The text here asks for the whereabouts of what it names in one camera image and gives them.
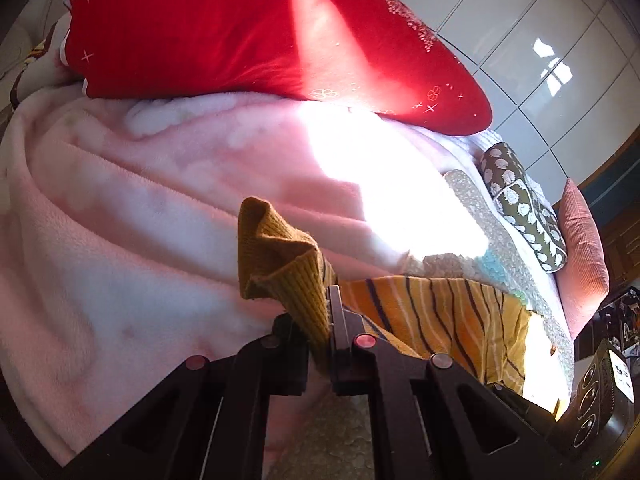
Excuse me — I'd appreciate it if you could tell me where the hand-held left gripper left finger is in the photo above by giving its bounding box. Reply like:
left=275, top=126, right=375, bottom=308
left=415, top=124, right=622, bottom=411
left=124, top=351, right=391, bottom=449
left=64, top=313, right=309, bottom=480

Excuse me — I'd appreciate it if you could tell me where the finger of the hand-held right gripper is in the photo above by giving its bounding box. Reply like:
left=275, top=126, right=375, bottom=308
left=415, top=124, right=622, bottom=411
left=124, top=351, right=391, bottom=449
left=492, top=382, right=563, bottom=428

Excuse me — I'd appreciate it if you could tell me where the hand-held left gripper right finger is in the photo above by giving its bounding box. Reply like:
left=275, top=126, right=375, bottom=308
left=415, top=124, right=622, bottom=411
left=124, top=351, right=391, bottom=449
left=326, top=284, right=593, bottom=480

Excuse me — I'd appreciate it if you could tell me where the mustard knit garment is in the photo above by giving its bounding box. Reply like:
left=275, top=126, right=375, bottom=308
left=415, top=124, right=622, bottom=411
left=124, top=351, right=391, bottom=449
left=236, top=196, right=337, bottom=357

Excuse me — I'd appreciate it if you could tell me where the orange striped fleece cloth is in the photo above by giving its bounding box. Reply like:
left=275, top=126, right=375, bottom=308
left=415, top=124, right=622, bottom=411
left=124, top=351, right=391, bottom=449
left=334, top=275, right=534, bottom=395

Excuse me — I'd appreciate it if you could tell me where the brown wooden cabinet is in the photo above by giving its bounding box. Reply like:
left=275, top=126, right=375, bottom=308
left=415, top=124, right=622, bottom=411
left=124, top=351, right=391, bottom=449
left=597, top=200, right=640, bottom=291

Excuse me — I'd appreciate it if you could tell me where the pink fleece blanket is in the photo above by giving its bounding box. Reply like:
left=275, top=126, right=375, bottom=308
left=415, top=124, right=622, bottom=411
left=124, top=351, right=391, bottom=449
left=0, top=91, right=488, bottom=467

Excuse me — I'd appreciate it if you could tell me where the olive leaf-print pillow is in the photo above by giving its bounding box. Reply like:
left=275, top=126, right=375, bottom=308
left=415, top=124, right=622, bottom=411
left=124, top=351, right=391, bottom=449
left=480, top=142, right=568, bottom=274

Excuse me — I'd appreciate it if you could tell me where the red pillow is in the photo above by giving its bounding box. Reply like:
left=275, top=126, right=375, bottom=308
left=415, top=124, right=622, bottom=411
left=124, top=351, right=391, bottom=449
left=60, top=0, right=494, bottom=137

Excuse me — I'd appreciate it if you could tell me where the white glossy wardrobe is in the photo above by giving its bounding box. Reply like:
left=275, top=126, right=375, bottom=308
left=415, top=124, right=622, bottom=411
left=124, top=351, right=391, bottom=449
left=345, top=0, right=640, bottom=211

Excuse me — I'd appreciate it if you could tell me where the pink corduroy pillow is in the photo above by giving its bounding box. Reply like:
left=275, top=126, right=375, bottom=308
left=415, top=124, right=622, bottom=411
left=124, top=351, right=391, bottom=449
left=556, top=178, right=611, bottom=341

